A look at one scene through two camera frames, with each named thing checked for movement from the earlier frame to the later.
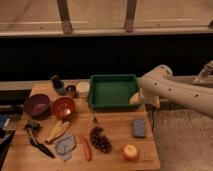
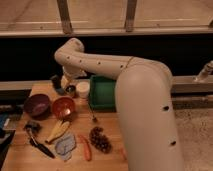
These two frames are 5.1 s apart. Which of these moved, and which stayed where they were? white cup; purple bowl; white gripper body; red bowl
Moved: white gripper body
Stayed: red bowl; purple bowl; white cup
